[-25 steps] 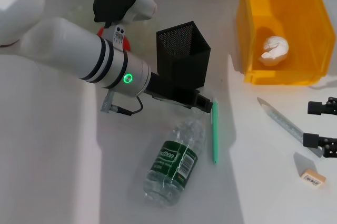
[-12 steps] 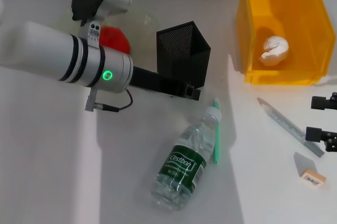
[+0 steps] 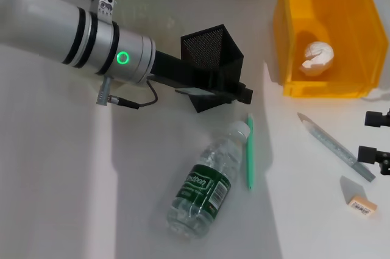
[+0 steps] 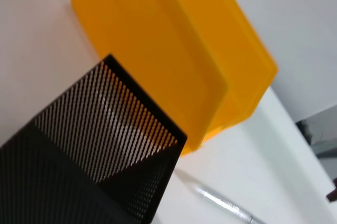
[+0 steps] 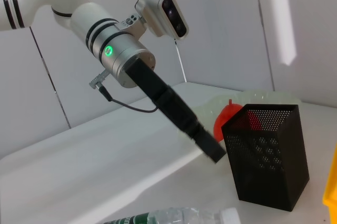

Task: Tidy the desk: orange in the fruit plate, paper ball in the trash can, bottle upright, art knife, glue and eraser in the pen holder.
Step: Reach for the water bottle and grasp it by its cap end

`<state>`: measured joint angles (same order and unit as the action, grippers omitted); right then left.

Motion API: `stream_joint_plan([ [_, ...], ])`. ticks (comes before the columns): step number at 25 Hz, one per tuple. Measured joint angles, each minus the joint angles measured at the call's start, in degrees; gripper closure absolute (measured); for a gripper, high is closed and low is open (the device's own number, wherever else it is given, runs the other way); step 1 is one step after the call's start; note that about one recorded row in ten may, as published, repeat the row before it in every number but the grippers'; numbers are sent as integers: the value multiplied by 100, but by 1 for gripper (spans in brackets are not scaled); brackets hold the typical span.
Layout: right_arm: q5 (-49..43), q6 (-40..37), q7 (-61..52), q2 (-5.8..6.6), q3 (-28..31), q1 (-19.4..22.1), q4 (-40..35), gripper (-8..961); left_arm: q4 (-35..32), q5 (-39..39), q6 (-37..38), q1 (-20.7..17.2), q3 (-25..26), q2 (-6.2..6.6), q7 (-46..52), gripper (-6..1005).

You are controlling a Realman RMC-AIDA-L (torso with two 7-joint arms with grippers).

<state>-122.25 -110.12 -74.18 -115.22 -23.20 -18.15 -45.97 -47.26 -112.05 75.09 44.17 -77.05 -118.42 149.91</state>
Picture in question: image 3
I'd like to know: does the white paper ball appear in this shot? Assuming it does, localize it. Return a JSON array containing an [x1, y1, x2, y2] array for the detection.
[[300, 41, 336, 77]]

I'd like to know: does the mint green pen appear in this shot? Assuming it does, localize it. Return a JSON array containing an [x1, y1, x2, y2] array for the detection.
[[246, 113, 255, 191]]

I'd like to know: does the silver camera mount bracket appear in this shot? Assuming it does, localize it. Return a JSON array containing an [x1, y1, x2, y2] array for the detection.
[[97, 0, 117, 26]]

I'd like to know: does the yellow plastic bin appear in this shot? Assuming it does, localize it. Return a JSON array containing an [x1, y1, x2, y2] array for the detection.
[[272, 0, 389, 99]]

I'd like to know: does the black wrist cable with connector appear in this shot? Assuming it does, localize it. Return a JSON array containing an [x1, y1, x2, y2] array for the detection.
[[96, 76, 158, 110]]

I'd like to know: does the clear green-label water bottle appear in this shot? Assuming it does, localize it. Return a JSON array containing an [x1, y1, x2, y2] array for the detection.
[[166, 121, 252, 239]]

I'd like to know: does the black mesh pen holder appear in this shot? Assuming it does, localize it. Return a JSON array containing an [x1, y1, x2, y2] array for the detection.
[[180, 24, 245, 114]]

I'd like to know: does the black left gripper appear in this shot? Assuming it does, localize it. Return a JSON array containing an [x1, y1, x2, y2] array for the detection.
[[147, 50, 254, 105]]

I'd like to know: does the beige eraser with barcode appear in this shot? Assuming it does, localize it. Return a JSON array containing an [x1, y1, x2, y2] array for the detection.
[[347, 195, 378, 218]]

